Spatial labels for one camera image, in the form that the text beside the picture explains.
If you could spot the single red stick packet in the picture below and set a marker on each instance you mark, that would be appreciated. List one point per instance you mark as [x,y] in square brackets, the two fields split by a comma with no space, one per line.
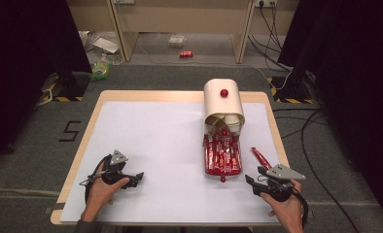
[261,158]

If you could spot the white packet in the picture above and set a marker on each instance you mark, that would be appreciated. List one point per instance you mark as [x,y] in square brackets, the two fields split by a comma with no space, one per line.
[177,41]

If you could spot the person's right hand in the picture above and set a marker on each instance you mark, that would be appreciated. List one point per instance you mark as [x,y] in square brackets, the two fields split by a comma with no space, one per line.
[288,213]

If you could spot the green plastic bag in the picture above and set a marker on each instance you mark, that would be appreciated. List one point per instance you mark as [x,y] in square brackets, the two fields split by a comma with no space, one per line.
[100,69]

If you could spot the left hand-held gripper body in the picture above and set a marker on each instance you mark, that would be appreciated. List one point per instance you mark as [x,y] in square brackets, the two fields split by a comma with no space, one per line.
[113,168]

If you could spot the white flat box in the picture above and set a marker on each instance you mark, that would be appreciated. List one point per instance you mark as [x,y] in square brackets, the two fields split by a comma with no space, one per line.
[106,44]

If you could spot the pile of red packets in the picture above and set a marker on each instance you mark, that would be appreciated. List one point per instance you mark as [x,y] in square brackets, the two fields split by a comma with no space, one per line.
[223,173]

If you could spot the white wall socket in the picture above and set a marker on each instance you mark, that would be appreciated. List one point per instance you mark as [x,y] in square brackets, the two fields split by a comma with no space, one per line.
[266,2]

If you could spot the black curtain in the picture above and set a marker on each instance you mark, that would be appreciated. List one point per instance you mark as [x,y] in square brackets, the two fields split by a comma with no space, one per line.
[24,64]
[358,81]

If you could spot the red can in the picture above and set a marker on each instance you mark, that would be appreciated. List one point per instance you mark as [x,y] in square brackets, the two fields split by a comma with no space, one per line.
[186,54]

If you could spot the clear plastic bag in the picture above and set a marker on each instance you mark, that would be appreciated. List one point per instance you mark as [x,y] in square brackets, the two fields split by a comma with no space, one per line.
[85,37]

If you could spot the white paper sheet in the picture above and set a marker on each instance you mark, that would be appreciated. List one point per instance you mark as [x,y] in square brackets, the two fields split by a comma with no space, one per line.
[167,168]

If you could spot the cream storage box red knob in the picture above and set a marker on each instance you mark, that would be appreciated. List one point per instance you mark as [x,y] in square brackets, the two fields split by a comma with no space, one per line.
[223,103]

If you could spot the person's left hand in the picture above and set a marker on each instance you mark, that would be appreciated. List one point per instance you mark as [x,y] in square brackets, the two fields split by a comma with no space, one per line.
[98,194]

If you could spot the white paper cup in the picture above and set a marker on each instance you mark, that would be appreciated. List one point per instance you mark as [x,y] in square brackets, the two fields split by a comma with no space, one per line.
[232,121]

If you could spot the black yellow striped stand base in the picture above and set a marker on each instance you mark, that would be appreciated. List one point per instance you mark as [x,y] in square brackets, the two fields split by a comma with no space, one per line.
[69,87]
[290,92]

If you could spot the stack of red packets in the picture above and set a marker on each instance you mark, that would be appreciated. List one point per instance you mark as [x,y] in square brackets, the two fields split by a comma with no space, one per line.
[222,155]

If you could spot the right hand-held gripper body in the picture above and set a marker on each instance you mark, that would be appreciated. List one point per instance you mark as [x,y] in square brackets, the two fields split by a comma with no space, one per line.
[280,187]

